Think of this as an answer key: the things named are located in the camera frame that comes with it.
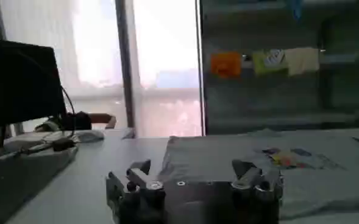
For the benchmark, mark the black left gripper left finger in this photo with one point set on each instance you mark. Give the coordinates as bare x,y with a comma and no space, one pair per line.
142,178

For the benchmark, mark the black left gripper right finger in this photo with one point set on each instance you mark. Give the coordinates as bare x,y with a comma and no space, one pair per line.
249,176

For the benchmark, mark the grey t-shirt with print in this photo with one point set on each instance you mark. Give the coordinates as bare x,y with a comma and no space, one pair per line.
212,152

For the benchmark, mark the grey computer mouse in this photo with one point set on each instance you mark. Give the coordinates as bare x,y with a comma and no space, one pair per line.
90,135

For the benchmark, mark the brown wooden chair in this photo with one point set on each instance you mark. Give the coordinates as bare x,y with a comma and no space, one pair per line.
103,118

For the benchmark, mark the black power adapter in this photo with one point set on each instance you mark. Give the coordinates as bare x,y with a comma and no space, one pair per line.
63,144

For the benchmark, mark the black garment on chair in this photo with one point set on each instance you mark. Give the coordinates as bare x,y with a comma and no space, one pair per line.
77,121

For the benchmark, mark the dark grey laptop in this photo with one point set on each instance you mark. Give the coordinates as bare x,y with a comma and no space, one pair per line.
20,176

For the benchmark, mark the grey metal shelf with clothes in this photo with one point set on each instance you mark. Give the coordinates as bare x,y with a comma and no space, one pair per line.
289,61

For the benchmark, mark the black computer monitor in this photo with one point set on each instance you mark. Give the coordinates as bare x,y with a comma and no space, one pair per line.
20,85

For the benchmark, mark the grey window post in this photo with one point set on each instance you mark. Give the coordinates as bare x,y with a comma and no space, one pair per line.
125,61

